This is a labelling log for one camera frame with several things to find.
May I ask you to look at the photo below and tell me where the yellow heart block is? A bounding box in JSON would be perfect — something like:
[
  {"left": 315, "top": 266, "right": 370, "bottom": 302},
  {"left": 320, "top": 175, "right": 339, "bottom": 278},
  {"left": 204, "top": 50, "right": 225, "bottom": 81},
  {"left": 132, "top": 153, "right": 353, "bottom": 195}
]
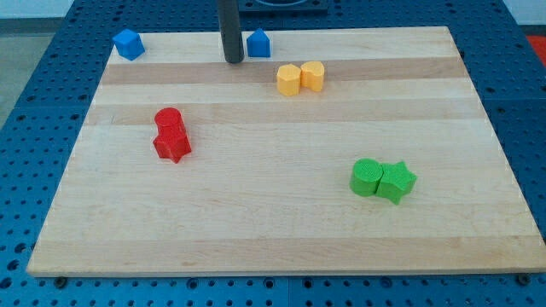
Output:
[{"left": 300, "top": 61, "right": 325, "bottom": 92}]

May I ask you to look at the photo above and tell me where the green circle block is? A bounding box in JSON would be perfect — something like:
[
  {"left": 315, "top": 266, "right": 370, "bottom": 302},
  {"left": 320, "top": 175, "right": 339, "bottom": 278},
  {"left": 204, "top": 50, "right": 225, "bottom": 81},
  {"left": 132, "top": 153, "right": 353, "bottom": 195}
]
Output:
[{"left": 349, "top": 159, "right": 384, "bottom": 197}]

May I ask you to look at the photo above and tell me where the red circle block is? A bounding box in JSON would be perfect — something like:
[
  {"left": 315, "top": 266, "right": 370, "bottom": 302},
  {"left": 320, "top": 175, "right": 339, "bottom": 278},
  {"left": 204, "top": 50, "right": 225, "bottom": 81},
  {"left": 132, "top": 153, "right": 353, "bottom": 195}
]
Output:
[{"left": 154, "top": 107, "right": 186, "bottom": 136}]

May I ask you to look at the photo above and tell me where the yellow hexagon block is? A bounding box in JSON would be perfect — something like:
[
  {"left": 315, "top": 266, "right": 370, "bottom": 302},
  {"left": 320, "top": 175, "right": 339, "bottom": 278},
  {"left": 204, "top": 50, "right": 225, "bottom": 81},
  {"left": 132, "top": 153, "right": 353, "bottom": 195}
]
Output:
[{"left": 276, "top": 64, "right": 301, "bottom": 96}]

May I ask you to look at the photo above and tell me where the wooden board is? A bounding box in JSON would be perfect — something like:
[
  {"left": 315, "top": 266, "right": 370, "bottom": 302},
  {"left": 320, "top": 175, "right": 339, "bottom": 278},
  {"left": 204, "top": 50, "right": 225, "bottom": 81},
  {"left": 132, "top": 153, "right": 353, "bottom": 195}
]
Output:
[{"left": 27, "top": 26, "right": 545, "bottom": 277}]

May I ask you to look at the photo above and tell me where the red star block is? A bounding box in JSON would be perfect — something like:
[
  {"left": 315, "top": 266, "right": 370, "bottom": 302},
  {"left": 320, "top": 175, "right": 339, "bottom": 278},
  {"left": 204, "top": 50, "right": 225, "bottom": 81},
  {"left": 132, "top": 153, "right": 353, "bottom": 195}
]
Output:
[{"left": 153, "top": 127, "right": 192, "bottom": 164}]

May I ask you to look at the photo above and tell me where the blue pentagon block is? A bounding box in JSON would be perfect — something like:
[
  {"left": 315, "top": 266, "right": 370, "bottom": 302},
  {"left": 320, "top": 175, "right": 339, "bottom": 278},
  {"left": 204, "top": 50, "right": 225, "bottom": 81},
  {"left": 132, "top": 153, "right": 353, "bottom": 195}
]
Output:
[{"left": 247, "top": 28, "right": 271, "bottom": 58}]

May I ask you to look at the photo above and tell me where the green star block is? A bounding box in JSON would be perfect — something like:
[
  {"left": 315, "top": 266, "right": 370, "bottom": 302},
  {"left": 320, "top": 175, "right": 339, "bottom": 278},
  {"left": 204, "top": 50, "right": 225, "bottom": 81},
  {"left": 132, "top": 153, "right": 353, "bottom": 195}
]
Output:
[{"left": 375, "top": 161, "right": 417, "bottom": 205}]

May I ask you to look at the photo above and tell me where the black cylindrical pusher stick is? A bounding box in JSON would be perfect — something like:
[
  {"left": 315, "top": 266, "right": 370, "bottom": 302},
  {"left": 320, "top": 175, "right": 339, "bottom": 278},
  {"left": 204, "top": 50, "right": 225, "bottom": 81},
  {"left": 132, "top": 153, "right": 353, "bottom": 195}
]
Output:
[{"left": 217, "top": 0, "right": 244, "bottom": 64}]

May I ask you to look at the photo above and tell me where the blue cube block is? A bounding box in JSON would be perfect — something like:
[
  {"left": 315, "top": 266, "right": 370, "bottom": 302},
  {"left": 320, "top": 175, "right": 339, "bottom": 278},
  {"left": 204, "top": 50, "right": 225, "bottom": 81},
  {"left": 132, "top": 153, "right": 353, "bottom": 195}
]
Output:
[{"left": 113, "top": 29, "right": 145, "bottom": 61}]

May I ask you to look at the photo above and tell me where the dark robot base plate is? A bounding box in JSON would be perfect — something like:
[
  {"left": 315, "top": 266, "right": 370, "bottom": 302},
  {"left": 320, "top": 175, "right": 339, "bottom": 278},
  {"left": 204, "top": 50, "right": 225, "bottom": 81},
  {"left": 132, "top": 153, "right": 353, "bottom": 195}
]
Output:
[{"left": 237, "top": 0, "right": 330, "bottom": 14}]

